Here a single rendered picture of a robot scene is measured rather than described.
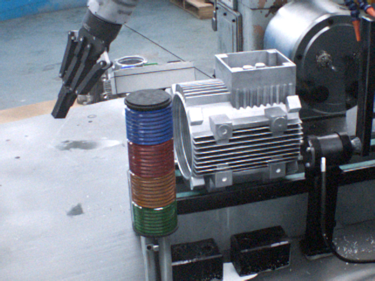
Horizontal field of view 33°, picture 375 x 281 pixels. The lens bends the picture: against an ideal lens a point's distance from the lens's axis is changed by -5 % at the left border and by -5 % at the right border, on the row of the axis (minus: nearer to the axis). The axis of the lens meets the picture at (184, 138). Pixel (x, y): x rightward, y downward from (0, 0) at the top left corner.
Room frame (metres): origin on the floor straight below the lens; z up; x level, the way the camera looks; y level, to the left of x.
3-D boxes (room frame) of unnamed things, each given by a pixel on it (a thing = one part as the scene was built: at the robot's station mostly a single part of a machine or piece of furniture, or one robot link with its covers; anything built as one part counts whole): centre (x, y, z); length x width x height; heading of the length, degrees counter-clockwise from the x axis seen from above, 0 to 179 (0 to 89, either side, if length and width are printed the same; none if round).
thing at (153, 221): (0.77, 0.04, 1.05); 0.06 x 0.06 x 0.04
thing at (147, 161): (0.77, 0.04, 1.14); 0.06 x 0.06 x 0.04
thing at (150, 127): (0.77, 0.04, 1.19); 0.06 x 0.06 x 0.04
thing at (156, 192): (0.77, 0.04, 1.10); 0.06 x 0.06 x 0.04
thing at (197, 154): (1.11, -0.09, 1.02); 0.20 x 0.19 x 0.19; 104
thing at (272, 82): (1.12, -0.13, 1.11); 0.12 x 0.11 x 0.07; 104
